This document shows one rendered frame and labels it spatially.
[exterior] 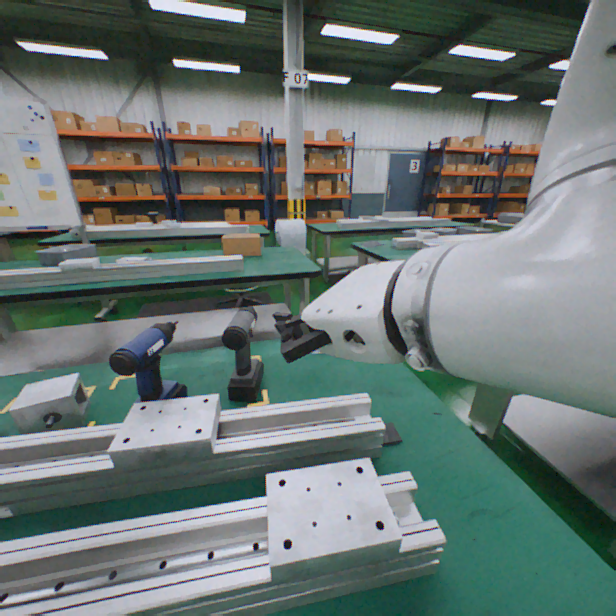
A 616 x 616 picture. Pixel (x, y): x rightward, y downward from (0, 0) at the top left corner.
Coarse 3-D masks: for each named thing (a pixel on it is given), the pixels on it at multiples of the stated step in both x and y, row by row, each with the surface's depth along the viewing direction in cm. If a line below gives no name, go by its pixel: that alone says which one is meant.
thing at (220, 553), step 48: (384, 480) 43; (96, 528) 37; (144, 528) 37; (192, 528) 37; (240, 528) 39; (432, 528) 37; (0, 576) 34; (48, 576) 36; (96, 576) 35; (144, 576) 35; (192, 576) 32; (240, 576) 32; (336, 576) 35; (384, 576) 37
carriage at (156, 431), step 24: (144, 408) 52; (168, 408) 52; (192, 408) 52; (216, 408) 52; (120, 432) 47; (144, 432) 47; (168, 432) 47; (192, 432) 47; (216, 432) 51; (120, 456) 44; (144, 456) 45; (168, 456) 46; (192, 456) 47
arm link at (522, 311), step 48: (576, 192) 11; (480, 240) 15; (528, 240) 12; (576, 240) 10; (432, 288) 15; (480, 288) 13; (528, 288) 11; (576, 288) 10; (432, 336) 15; (480, 336) 13; (528, 336) 11; (576, 336) 10; (528, 384) 12; (576, 384) 10
